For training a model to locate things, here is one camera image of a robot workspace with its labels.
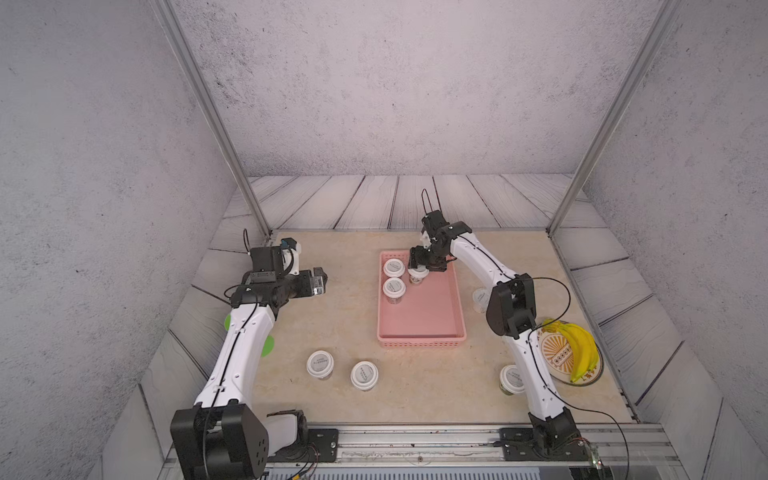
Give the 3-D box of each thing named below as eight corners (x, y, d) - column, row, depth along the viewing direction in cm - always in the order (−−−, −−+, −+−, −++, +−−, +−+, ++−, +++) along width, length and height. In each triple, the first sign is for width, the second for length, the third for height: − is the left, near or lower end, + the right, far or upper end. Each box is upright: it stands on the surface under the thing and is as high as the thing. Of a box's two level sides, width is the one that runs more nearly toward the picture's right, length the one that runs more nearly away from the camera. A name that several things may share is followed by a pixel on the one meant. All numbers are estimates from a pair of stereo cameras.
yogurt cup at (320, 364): (310, 383, 85) (304, 373, 79) (314, 360, 89) (308, 350, 83) (334, 383, 85) (330, 373, 79) (337, 360, 89) (333, 350, 83)
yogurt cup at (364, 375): (352, 394, 83) (349, 385, 77) (354, 370, 87) (351, 360, 82) (377, 394, 83) (376, 385, 77) (378, 370, 87) (377, 360, 82)
